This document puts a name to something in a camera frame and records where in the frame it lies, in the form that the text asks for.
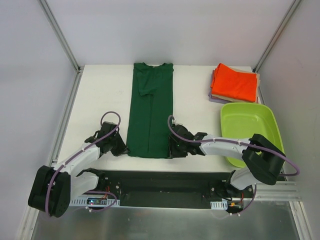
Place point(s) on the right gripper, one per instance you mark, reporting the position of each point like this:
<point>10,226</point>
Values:
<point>173,146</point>

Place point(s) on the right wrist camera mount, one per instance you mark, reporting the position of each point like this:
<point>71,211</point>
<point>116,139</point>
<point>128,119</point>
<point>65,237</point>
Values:
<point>173,121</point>

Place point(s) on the dark green t-shirt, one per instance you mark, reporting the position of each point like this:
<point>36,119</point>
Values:
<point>151,105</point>

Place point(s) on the purple folded t-shirt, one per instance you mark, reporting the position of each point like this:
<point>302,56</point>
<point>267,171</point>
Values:
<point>214,99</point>

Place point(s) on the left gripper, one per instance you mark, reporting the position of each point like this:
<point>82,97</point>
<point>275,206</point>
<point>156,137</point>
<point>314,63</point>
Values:
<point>118,147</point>

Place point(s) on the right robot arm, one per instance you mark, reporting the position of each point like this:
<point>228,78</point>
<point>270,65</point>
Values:
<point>263,160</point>

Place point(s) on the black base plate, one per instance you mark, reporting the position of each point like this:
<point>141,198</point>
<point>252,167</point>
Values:
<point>151,189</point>

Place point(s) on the right white cable duct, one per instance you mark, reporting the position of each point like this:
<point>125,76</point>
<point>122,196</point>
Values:
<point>219,205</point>

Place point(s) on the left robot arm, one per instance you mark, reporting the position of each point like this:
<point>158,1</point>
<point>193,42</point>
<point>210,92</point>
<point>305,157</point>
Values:
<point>55,187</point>

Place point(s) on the aluminium frame post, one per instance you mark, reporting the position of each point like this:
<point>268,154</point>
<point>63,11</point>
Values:
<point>289,14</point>
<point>59,34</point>

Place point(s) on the lime green plastic tray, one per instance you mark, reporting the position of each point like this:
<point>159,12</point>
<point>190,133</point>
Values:
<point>241,120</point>

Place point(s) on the white cable duct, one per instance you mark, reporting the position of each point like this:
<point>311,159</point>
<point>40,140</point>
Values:
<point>94,202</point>
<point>219,205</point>

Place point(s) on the beige folded t-shirt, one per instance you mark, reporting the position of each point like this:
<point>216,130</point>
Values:
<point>258,80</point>

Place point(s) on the right aluminium frame post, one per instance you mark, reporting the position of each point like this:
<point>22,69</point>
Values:
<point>289,14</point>

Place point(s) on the orange folded t-shirt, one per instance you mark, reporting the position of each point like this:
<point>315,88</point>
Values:
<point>233,81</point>

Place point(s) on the left aluminium frame post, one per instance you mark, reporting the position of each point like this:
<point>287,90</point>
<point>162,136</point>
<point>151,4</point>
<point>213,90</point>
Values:
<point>59,34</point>

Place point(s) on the left white cable duct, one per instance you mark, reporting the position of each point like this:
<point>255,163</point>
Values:
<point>94,202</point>

